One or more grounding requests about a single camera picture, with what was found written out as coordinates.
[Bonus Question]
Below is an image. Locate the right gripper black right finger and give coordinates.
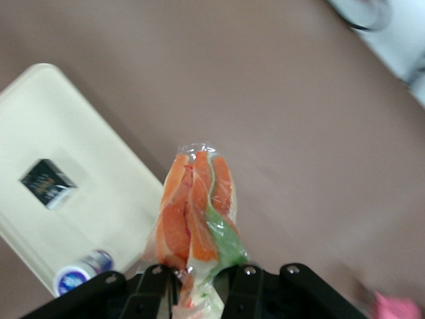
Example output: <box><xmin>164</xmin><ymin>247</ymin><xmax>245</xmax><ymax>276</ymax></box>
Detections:
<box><xmin>222</xmin><ymin>262</ymin><xmax>369</xmax><ymax>319</ymax></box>

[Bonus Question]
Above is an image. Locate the blue lid yogurt cup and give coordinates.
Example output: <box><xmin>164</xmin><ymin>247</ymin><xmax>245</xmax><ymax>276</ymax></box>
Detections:
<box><xmin>52</xmin><ymin>249</ymin><xmax>116</xmax><ymax>298</ymax></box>

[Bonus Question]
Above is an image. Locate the plastic-wrapped triangle sandwich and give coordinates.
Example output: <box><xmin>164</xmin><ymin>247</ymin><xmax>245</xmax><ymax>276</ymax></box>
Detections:
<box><xmin>142</xmin><ymin>142</ymin><xmax>250</xmax><ymax>319</ymax></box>

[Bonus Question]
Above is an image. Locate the pink snack packet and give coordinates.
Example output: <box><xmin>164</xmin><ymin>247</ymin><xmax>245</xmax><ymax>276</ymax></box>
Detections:
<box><xmin>370</xmin><ymin>288</ymin><xmax>424</xmax><ymax>319</ymax></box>

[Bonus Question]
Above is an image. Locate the beige plastic tray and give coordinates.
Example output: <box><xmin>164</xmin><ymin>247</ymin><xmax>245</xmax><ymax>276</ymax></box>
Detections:
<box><xmin>0</xmin><ymin>62</ymin><xmax>167</xmax><ymax>298</ymax></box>

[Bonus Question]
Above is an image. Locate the small black gold box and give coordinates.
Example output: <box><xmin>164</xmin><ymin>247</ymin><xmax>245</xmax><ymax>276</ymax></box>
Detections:
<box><xmin>19</xmin><ymin>158</ymin><xmax>79</xmax><ymax>211</ymax></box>

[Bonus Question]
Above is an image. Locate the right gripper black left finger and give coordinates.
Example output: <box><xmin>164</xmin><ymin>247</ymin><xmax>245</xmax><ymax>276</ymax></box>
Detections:
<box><xmin>19</xmin><ymin>264</ymin><xmax>180</xmax><ymax>319</ymax></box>

